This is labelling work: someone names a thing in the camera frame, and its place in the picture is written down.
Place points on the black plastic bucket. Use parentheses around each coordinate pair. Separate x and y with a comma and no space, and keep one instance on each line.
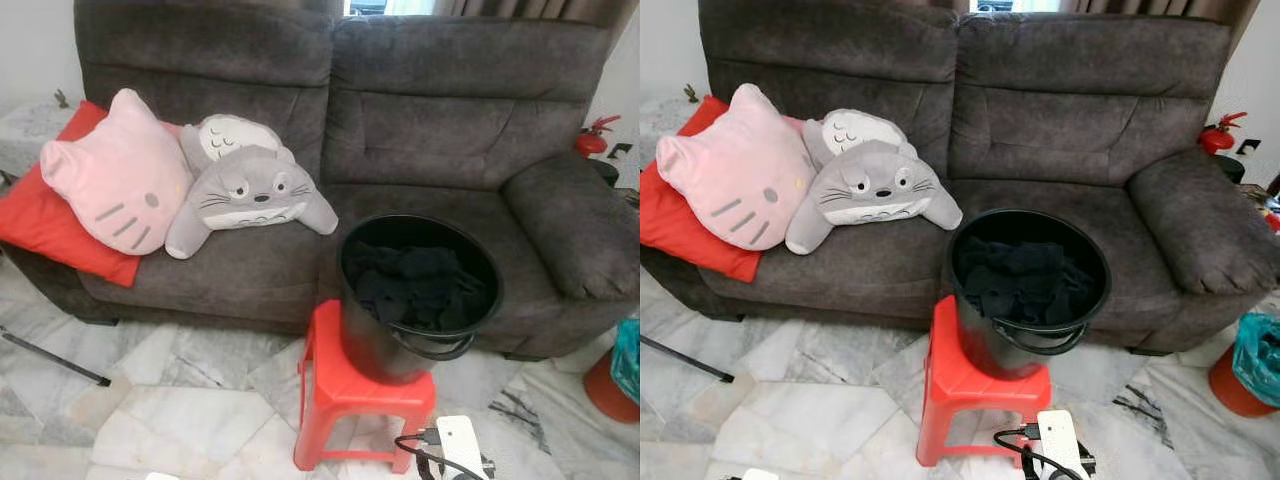
(375,350)
(985,345)

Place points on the side table with lace cover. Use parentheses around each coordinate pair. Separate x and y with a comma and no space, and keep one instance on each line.
(30,130)
(665,125)

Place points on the red fire extinguisher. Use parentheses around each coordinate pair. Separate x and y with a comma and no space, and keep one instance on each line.
(590,140)
(1215,137)

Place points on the red cushion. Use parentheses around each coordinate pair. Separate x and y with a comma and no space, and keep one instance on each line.
(680,230)
(50,225)

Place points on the brown curtain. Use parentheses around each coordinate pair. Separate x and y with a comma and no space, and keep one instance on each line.
(1150,6)

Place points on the red plastic stool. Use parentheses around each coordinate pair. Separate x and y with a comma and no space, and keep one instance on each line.
(350,400)
(970,395)

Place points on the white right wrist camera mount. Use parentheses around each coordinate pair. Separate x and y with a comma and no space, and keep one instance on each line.
(1062,445)
(462,450)

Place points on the red waste bin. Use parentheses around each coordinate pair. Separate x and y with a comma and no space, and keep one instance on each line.
(1230,395)
(600,395)

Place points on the dark grey fabric sofa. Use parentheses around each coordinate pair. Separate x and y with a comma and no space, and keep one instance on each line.
(430,120)
(1050,120)

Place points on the pale grey Totoro plush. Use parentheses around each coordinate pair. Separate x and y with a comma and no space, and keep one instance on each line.
(240,135)
(860,130)

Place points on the bright window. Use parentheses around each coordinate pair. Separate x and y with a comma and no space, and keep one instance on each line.
(1010,5)
(390,6)

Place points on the black clothes pile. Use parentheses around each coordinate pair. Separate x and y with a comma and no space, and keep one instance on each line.
(1025,275)
(415,280)

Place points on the teal plastic bag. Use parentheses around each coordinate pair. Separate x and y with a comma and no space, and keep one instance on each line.
(1258,355)
(628,360)

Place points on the pink cat face pillow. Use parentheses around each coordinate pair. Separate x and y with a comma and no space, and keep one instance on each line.
(740,165)
(120,170)

